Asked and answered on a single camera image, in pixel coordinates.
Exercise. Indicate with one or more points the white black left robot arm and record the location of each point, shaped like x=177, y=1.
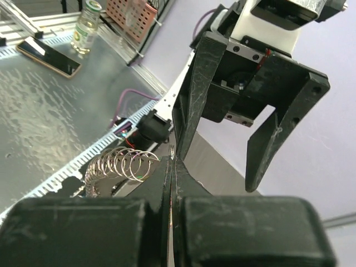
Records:
x=155, y=125

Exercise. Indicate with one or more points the clear plastic bottle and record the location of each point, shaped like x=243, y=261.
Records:
x=86, y=27

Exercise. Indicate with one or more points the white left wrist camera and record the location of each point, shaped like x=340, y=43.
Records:
x=276, y=23

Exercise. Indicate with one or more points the black smartphone gold edge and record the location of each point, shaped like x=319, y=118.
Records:
x=48, y=56

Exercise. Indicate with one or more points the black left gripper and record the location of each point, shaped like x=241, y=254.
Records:
x=240, y=79

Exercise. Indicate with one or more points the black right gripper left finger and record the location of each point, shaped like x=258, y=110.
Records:
x=117, y=231

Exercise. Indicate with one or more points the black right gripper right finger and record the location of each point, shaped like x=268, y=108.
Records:
x=213, y=230

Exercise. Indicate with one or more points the yellow handled metal keyring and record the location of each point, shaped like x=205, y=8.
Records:
x=138, y=162

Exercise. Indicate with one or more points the pink perforated basket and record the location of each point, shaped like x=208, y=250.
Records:
x=133, y=17

